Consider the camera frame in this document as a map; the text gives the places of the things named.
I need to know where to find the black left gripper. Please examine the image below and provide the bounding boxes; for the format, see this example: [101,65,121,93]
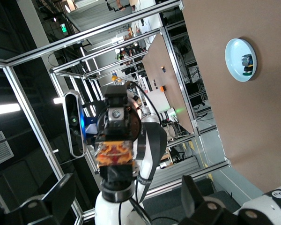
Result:
[96,85,142,143]

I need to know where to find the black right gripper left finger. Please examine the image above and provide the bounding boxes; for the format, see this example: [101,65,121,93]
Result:
[0,173,76,225]

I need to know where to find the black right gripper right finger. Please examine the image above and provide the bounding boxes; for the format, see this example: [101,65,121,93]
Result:
[177,175,274,225]

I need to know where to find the orange push-button switch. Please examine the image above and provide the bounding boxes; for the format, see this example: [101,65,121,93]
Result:
[95,140,137,203]

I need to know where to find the brown background table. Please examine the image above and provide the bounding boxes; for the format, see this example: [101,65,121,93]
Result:
[142,34,195,135]

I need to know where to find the white vent grille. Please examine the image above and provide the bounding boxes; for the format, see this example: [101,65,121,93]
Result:
[0,131,15,168]

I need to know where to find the ceiling light strip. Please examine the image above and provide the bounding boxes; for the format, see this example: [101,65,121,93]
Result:
[0,103,22,117]

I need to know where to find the light blue round plate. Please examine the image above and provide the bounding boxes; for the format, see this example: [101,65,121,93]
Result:
[224,38,258,83]

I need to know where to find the blue camera bracket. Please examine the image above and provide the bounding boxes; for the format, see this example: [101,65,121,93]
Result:
[81,103,100,143]

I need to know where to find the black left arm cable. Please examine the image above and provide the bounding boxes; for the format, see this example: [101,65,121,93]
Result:
[127,81,163,125]

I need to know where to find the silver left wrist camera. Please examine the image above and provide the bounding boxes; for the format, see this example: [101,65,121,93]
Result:
[63,90,88,158]

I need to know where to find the aluminium cell frame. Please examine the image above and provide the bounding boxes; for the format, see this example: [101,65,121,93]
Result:
[0,0,232,225]

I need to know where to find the green push-button switch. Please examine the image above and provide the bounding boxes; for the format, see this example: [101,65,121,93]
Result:
[241,53,254,77]

